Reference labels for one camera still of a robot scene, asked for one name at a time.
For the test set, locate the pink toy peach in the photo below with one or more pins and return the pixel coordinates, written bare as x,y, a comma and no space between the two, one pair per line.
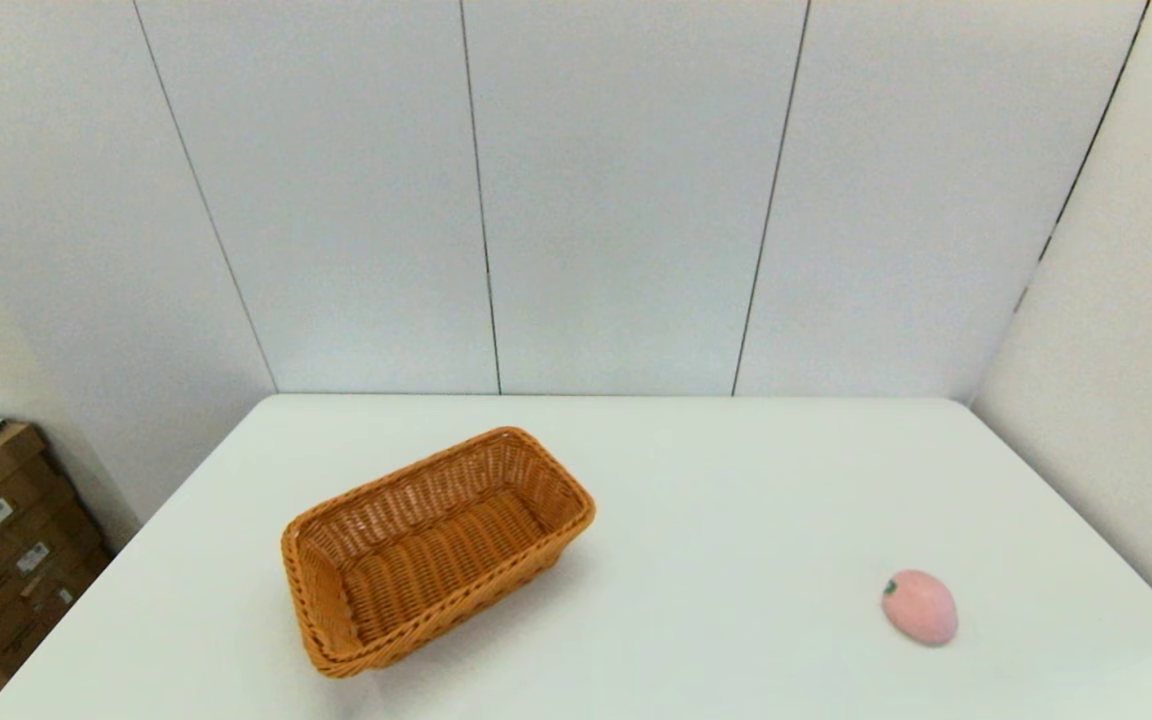
921,608

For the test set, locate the orange woven wicker basket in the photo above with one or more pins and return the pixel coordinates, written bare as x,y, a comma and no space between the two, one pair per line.
436,560

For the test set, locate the cardboard box with white label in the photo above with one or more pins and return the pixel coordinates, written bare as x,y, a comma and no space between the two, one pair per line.
31,545

